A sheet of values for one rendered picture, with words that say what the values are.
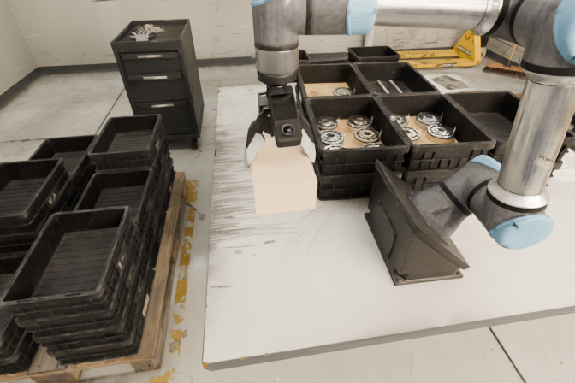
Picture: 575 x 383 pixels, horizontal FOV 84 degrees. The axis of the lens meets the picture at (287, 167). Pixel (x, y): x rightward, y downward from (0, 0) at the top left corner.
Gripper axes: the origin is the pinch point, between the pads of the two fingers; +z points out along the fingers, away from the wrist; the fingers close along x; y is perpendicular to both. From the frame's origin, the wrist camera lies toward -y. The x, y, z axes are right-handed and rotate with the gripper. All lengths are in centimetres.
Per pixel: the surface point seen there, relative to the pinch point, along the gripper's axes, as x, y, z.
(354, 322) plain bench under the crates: -16.5, -14.8, 40.6
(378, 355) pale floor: -42, 3, 111
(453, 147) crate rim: -61, 27, 18
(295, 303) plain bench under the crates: -2.5, -7.4, 40.5
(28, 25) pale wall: 245, 380, 49
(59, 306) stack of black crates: 71, 12, 57
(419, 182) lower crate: -54, 28, 34
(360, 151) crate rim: -29.6, 28.3, 18.0
